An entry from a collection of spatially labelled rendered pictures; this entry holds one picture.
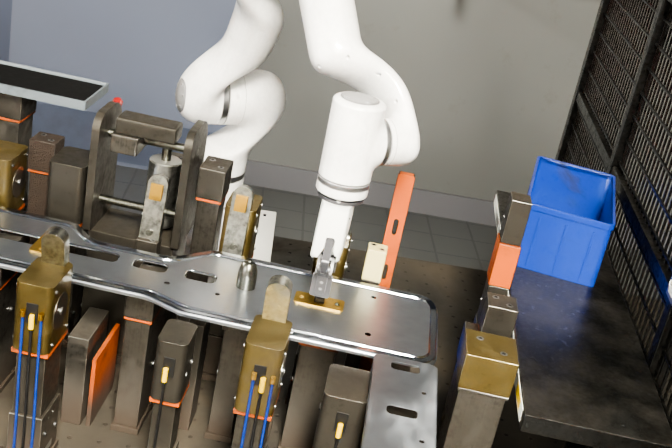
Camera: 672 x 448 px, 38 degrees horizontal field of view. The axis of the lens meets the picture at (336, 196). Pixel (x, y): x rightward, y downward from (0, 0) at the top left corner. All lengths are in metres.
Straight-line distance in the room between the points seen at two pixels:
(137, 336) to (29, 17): 3.07
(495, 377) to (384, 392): 0.17
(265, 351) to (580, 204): 0.95
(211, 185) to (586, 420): 0.77
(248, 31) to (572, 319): 0.80
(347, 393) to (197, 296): 0.31
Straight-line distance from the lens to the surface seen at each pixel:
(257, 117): 2.08
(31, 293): 1.51
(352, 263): 2.49
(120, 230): 1.86
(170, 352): 1.50
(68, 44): 4.59
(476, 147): 4.70
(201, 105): 2.02
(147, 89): 4.57
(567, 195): 2.14
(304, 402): 1.73
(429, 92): 4.58
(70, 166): 1.83
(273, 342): 1.42
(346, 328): 1.59
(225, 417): 1.77
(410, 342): 1.59
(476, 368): 1.49
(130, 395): 1.75
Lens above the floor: 1.78
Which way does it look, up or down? 22 degrees down
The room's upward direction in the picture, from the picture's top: 11 degrees clockwise
